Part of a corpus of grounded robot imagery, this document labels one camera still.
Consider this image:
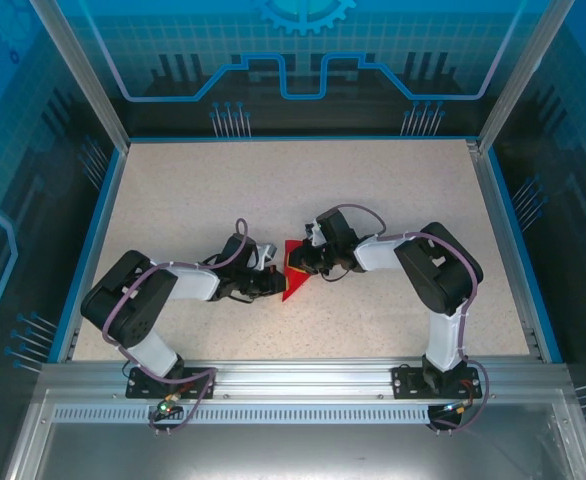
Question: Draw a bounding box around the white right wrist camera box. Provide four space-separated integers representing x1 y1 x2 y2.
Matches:
301 221 325 250

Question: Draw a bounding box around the aluminium table side rail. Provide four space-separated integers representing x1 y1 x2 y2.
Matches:
465 139 544 361

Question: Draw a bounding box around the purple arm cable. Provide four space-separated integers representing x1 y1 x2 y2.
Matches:
101 218 254 437
335 203 490 435

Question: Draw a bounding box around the aluminium frame post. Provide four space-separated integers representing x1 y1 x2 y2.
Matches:
26 0 133 151
476 0 577 154

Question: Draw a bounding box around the red square paper sheet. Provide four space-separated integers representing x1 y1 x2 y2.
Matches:
279 238 313 304

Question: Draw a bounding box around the slotted aluminium cable duct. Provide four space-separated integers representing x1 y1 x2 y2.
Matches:
51 405 474 426

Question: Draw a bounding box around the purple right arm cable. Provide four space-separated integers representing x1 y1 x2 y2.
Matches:
335 203 490 435

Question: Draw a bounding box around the blue table edge strip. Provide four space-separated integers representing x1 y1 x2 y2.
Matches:
47 147 127 364
485 147 564 364

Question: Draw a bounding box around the thin black left wrist cable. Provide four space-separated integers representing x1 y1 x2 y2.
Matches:
228 291 270 305

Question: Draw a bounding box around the blue gear print panel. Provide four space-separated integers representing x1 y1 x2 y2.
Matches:
75 0 532 139

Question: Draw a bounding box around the blue circuit print side panel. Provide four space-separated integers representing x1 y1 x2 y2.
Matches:
487 0 586 480
0 0 124 480

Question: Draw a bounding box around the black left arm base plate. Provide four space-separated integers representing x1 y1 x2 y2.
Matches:
125 366 218 400

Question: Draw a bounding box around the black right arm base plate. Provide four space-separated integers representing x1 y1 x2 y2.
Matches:
391 364 490 400

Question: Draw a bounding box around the green-lit cable connector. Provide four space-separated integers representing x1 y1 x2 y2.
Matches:
437 399 475 415
153 397 183 417

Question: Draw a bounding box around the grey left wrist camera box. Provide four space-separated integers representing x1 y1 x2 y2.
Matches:
253 242 279 272

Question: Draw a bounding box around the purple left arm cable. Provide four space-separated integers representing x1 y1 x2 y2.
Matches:
101 218 254 437

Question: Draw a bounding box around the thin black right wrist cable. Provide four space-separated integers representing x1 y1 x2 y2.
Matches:
320 264 355 283

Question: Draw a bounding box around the aluminium mounting rail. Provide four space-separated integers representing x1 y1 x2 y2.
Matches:
37 355 574 401

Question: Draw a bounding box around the grey metal tray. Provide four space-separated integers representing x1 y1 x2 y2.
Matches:
0 389 586 480

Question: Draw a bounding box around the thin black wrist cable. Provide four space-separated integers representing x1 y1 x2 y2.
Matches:
228 291 270 305
320 264 355 283

